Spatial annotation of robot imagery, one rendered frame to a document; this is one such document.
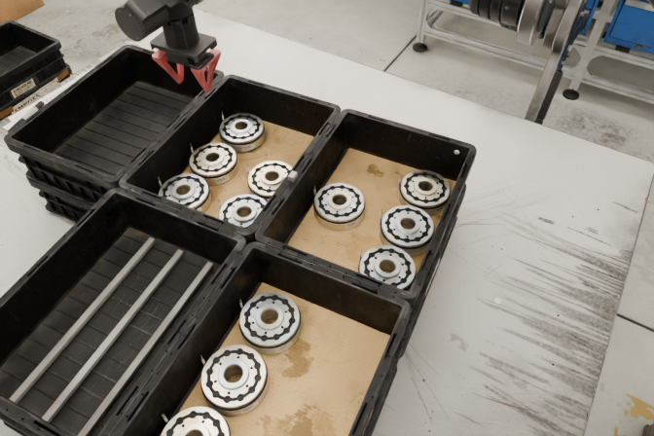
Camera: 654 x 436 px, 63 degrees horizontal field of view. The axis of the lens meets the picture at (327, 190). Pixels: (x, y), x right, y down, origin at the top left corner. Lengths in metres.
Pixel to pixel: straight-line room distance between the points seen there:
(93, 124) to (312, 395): 0.85
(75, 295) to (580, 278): 1.01
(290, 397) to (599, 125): 2.27
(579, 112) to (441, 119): 1.45
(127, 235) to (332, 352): 0.48
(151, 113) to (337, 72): 0.60
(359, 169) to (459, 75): 1.84
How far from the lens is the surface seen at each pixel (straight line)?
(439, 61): 3.05
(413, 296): 0.88
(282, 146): 1.24
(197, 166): 1.18
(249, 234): 0.95
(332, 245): 1.05
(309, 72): 1.69
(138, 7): 0.89
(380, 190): 1.15
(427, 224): 1.06
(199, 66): 0.97
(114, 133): 1.37
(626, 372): 2.06
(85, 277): 1.11
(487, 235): 1.28
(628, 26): 2.80
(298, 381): 0.92
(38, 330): 1.08
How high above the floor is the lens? 1.67
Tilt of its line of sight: 47 degrees down
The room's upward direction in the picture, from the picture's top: straight up
